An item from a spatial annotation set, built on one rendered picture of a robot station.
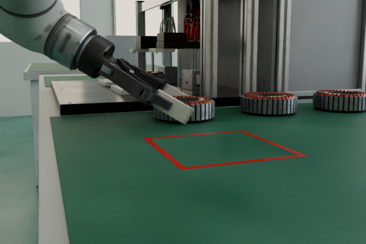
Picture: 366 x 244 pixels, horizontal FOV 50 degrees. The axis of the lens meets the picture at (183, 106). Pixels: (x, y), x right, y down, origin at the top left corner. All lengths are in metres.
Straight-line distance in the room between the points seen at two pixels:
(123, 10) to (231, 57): 4.81
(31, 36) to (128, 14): 5.16
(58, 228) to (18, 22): 0.46
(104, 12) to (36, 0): 5.16
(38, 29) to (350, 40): 0.73
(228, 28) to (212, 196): 0.83
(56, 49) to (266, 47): 0.48
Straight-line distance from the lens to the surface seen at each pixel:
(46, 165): 0.46
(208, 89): 0.86
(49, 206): 0.34
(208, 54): 0.86
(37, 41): 0.73
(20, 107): 5.77
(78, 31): 0.71
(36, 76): 2.56
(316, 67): 1.01
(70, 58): 0.71
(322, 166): 0.45
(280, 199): 0.35
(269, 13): 0.94
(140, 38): 1.24
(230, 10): 1.12
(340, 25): 1.05
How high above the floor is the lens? 0.87
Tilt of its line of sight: 8 degrees down
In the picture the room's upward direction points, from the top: straight up
